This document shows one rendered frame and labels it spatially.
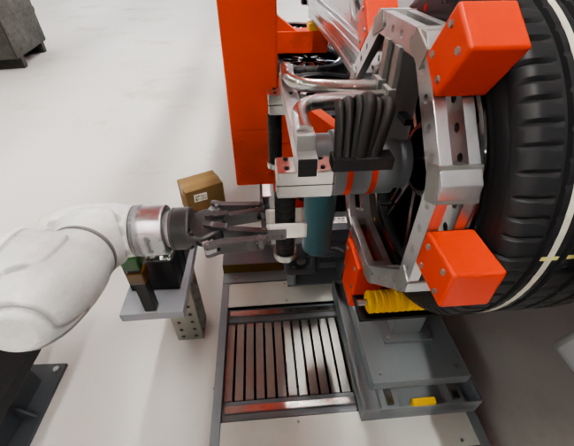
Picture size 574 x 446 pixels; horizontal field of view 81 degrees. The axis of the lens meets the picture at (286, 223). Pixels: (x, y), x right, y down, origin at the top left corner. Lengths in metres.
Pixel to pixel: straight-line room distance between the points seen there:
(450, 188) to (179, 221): 0.41
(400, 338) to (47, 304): 0.99
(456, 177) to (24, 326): 0.55
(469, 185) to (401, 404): 0.82
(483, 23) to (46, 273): 0.58
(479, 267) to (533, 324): 1.27
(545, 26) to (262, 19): 0.70
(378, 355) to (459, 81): 0.86
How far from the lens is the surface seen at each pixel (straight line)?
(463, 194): 0.53
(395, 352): 1.18
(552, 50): 0.57
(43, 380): 1.58
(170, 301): 1.01
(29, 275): 0.48
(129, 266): 0.87
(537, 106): 0.53
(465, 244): 0.54
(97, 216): 0.60
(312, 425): 1.21
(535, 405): 1.56
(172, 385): 1.40
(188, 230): 0.59
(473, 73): 0.51
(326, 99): 0.63
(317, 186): 0.53
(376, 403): 1.18
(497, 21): 0.51
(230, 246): 0.56
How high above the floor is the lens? 1.21
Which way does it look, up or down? 40 degrees down
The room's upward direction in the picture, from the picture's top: straight up
